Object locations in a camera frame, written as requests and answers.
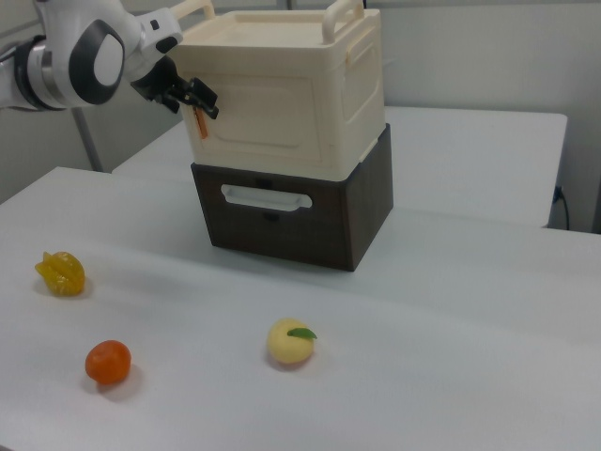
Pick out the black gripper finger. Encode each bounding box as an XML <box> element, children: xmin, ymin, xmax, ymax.
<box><xmin>186</xmin><ymin>76</ymin><xmax>220</xmax><ymax>109</ymax></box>
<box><xmin>176</xmin><ymin>96</ymin><xmax>221</xmax><ymax>119</ymax></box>

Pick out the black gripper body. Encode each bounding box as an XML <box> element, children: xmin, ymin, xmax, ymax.
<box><xmin>130</xmin><ymin>55</ymin><xmax>192</xmax><ymax>114</ymax></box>

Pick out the orange door pull tab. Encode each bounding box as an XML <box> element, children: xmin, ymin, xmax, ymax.
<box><xmin>193</xmin><ymin>105</ymin><xmax>210</xmax><ymax>140</ymax></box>

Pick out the cream cabinet door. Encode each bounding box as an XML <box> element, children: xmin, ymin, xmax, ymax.
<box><xmin>180</xmin><ymin>70</ymin><xmax>347</xmax><ymax>171</ymax></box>

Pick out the cream plastic cart tray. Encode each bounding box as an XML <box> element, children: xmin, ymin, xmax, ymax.
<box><xmin>163</xmin><ymin>0</ymin><xmax>387</xmax><ymax>183</ymax></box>

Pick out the dark brown drawer box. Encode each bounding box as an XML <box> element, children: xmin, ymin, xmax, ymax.
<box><xmin>190</xmin><ymin>122</ymin><xmax>394</xmax><ymax>273</ymax></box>

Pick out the yellow toy starfruit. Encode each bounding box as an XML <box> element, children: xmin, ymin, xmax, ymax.
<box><xmin>33</xmin><ymin>250</ymin><xmax>87</xmax><ymax>299</ymax></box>

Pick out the yellow toy peach with leaf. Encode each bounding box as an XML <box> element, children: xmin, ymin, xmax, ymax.
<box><xmin>266</xmin><ymin>318</ymin><xmax>318</xmax><ymax>366</ymax></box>

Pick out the orange toy tangerine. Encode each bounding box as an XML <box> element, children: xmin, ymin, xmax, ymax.
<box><xmin>85</xmin><ymin>339</ymin><xmax>131</xmax><ymax>386</ymax></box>

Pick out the cream cabinet carry handle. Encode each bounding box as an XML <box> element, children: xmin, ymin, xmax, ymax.
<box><xmin>321</xmin><ymin>0</ymin><xmax>366</xmax><ymax>44</ymax></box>
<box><xmin>163</xmin><ymin>0</ymin><xmax>216</xmax><ymax>30</ymax></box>

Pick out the white drawer handle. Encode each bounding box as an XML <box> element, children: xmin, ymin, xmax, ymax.
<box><xmin>219</xmin><ymin>183</ymin><xmax>314</xmax><ymax>212</ymax></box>

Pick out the black power cable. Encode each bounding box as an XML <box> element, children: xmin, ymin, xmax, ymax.
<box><xmin>552</xmin><ymin>184</ymin><xmax>572</xmax><ymax>231</ymax></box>

